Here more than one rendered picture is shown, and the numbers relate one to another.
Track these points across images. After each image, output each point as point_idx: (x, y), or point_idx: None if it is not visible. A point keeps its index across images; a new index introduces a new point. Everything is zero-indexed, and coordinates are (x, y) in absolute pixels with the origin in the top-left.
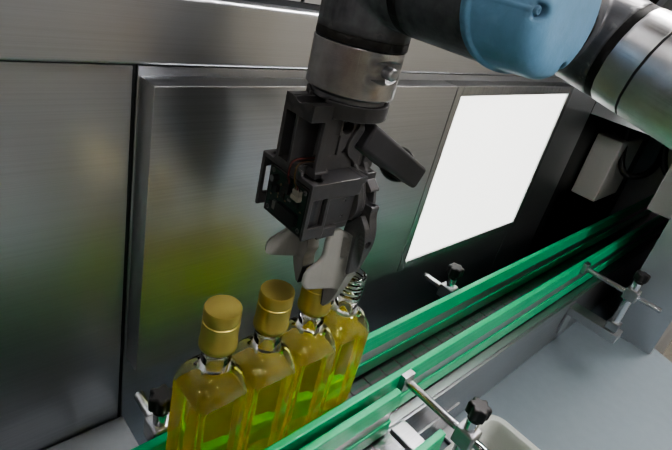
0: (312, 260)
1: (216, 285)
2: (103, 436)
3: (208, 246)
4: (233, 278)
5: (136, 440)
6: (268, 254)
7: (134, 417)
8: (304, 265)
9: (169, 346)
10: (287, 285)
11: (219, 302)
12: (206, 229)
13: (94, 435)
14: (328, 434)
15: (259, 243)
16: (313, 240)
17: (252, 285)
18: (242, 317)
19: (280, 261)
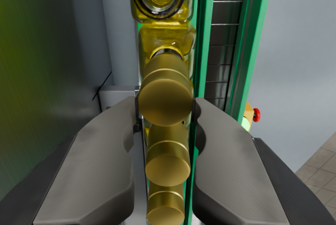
0: (132, 105)
1: (53, 96)
2: (108, 103)
3: (24, 148)
4: (45, 77)
5: (104, 70)
6: (12, 31)
7: (98, 81)
8: (136, 118)
9: (87, 104)
10: (166, 160)
11: (159, 219)
12: (7, 175)
13: (105, 106)
14: (207, 22)
15: (2, 62)
16: (125, 144)
17: (47, 40)
18: (70, 36)
19: None
